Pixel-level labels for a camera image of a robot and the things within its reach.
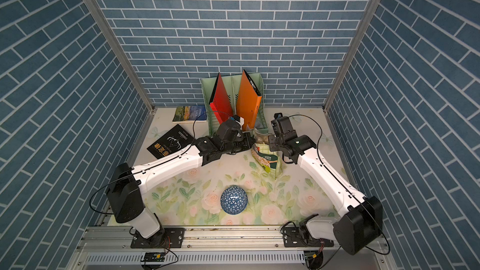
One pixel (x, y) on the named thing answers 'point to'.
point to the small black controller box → (153, 257)
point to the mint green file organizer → (232, 84)
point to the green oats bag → (267, 158)
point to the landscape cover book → (187, 114)
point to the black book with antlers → (174, 140)
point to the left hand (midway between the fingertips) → (262, 142)
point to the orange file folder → (249, 100)
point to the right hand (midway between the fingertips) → (278, 138)
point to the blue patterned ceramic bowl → (234, 200)
